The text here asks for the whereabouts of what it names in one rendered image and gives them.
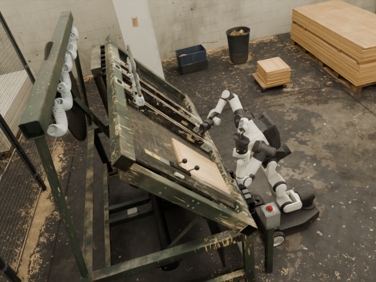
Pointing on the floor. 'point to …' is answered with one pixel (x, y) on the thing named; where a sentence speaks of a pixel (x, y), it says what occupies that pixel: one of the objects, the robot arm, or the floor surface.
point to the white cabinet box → (139, 32)
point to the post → (269, 249)
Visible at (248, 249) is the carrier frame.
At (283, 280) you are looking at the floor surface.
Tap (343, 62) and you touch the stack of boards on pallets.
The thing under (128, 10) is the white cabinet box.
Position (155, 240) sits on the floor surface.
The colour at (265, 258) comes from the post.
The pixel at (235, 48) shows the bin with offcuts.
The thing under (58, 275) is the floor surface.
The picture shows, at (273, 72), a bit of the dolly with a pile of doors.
